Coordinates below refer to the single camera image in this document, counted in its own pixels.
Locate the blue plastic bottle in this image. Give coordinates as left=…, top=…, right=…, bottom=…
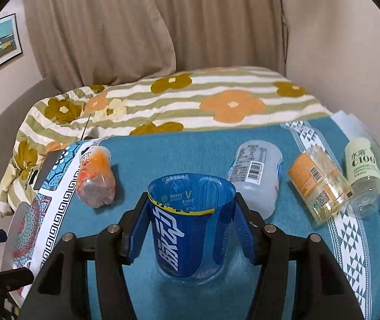
left=147, top=174, right=236, bottom=285

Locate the black smartphone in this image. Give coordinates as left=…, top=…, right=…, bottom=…
left=32, top=150, right=66, bottom=191

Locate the teal patterned table mat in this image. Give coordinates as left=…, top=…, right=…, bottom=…
left=1, top=119, right=380, bottom=320

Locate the orange label clear bottle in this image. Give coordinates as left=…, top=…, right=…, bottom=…
left=75, top=145, right=116, bottom=208

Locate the orange label yellowish bottle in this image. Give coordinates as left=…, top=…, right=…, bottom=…
left=288, top=146, right=355, bottom=225

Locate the beige curtain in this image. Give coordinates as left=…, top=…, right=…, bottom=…
left=22, top=0, right=292, bottom=91

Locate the floral striped blanket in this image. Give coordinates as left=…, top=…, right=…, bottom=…
left=0, top=66, right=332, bottom=219

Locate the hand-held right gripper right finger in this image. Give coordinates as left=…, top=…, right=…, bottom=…
left=232, top=193, right=365, bottom=320

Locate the white translucent bottle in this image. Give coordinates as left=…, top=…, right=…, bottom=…
left=226, top=141, right=283, bottom=221

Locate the pale green C100 bottle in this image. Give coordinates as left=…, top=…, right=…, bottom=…
left=344, top=138, right=380, bottom=217

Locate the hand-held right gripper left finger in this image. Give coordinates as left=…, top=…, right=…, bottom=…
left=19, top=193, right=152, bottom=320

